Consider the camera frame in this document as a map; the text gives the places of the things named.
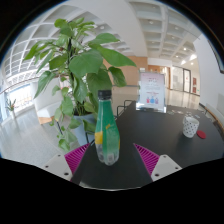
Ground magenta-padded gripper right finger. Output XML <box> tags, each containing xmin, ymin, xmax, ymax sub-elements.
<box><xmin>132</xmin><ymin>142</ymin><xmax>183</xmax><ymax>186</ymax></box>

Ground white wall bench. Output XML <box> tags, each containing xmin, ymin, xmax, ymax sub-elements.
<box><xmin>203</xmin><ymin>102</ymin><xmax>224</xmax><ymax>132</ymax></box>

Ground green plastic drink bottle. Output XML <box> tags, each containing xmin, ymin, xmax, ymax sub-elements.
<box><xmin>94</xmin><ymin>89</ymin><xmax>121</xmax><ymax>167</ymax></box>

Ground grey plant pot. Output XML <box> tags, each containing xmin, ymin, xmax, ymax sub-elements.
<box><xmin>71</xmin><ymin>113</ymin><xmax>98</xmax><ymax>147</ymax></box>

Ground ceiling lights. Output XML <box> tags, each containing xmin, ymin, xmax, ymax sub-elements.
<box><xmin>98</xmin><ymin>19</ymin><xmax>198</xmax><ymax>66</ymax></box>

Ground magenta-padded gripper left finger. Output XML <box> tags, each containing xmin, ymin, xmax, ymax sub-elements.
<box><xmin>41</xmin><ymin>142</ymin><xmax>93</xmax><ymax>186</ymax></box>

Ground white black-dotted mug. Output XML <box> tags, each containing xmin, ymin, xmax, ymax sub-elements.
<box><xmin>182</xmin><ymin>115</ymin><xmax>200</xmax><ymax>139</ymax></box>

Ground flat round red coaster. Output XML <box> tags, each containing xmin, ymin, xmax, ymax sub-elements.
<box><xmin>196</xmin><ymin>129</ymin><xmax>207</xmax><ymax>140</ymax></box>

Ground large green leafy plant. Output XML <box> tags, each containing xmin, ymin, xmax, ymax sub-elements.
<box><xmin>23</xmin><ymin>17</ymin><xmax>138</xmax><ymax>153</ymax></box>

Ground clear acrylic sign stand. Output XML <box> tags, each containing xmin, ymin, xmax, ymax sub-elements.
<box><xmin>135</xmin><ymin>71</ymin><xmax>168</xmax><ymax>114</ymax></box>

